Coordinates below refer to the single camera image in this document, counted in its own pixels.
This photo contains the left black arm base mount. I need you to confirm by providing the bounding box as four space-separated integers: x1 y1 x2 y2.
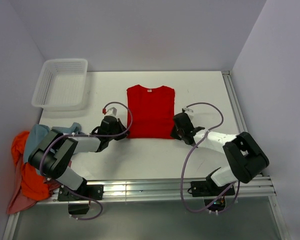
57 184 104 220

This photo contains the white plastic perforated basket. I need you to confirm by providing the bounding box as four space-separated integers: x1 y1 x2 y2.
31 58 90 111

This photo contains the red t shirt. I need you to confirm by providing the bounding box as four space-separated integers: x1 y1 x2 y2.
126 84 175 140

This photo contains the orange t shirt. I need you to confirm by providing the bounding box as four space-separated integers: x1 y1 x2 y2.
11 131 60 202

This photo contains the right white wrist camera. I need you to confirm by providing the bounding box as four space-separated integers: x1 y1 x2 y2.
182 107 195 120

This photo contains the blue grey t shirt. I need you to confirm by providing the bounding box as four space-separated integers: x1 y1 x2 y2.
23 122 82 164

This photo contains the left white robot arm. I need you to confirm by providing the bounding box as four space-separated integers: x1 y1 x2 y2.
27 115 130 200

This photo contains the pink t shirt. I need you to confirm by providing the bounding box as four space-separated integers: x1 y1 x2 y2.
6 163 59 215

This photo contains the aluminium front rail frame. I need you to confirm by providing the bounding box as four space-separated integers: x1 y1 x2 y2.
3 175 279 240

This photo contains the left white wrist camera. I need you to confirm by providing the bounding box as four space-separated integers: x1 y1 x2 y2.
102 107 117 118

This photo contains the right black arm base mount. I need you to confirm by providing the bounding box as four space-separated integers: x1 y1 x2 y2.
187 181 236 212

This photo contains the aluminium right side rail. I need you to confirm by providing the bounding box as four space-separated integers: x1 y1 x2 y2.
221 71 269 183

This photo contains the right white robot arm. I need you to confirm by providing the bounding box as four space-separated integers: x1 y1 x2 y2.
170 111 270 195

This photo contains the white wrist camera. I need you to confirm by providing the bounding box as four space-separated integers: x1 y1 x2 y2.
182 107 195 120
102 107 117 118

